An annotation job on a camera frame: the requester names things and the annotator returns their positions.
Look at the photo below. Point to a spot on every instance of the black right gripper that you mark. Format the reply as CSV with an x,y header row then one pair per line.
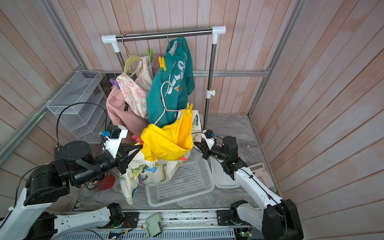
x,y
207,151

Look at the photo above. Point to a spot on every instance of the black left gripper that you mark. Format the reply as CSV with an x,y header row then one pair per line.
x,y
123,158

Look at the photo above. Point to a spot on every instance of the red clothespin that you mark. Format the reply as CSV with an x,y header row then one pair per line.
x,y
137,139

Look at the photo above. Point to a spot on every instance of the dinosaur print cream garment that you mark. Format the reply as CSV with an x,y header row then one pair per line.
x,y
153,174

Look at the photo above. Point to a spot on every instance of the yellow jacket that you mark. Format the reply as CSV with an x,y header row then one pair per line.
x,y
170,142

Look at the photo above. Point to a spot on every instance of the yellow clothespin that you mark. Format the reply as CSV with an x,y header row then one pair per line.
x,y
162,63
190,106

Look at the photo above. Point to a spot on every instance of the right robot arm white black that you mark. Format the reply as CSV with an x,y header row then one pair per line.
x,y
258,192

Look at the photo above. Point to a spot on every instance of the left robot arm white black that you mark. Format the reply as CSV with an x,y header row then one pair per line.
x,y
74,165

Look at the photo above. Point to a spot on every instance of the white perforated laundry basket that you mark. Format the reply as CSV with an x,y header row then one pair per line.
x,y
192,179

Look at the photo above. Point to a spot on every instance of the red cup of pencils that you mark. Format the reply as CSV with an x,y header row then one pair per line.
x,y
102,183

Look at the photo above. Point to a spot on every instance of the pink jacket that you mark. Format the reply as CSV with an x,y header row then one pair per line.
x,y
121,114

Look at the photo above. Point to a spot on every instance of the white plastic tray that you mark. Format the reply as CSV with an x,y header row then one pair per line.
x,y
221,179

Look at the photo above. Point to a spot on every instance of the pink white calculator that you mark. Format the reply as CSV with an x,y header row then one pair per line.
x,y
261,173

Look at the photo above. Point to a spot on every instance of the floral pink white garment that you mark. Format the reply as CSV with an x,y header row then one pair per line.
x,y
135,91

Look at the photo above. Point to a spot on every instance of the green sweatshirt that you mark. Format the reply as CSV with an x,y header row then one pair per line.
x,y
170,90

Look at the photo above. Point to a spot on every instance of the purple clothespin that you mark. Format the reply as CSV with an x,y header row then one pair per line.
x,y
115,84

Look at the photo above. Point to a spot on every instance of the yellow clothespin on green sweatshirt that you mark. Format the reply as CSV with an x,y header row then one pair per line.
x,y
162,63

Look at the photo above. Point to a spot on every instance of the metal clothes rack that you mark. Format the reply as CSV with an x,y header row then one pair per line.
x,y
114,40

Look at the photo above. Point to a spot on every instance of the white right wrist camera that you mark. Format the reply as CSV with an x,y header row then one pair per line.
x,y
209,138

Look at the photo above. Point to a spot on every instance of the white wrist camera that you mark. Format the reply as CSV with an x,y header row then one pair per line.
x,y
113,136
209,138

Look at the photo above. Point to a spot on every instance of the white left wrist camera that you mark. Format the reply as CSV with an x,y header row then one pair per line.
x,y
113,136

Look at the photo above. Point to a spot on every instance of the white wire mesh wall shelf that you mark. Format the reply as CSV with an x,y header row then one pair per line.
x,y
81,107

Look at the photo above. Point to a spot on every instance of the dark mesh wall basket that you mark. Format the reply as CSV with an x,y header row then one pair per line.
x,y
106,83

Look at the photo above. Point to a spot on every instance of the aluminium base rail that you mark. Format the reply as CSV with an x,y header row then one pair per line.
x,y
194,224

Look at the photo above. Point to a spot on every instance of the green-white box on rail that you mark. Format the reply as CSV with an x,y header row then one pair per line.
x,y
153,225

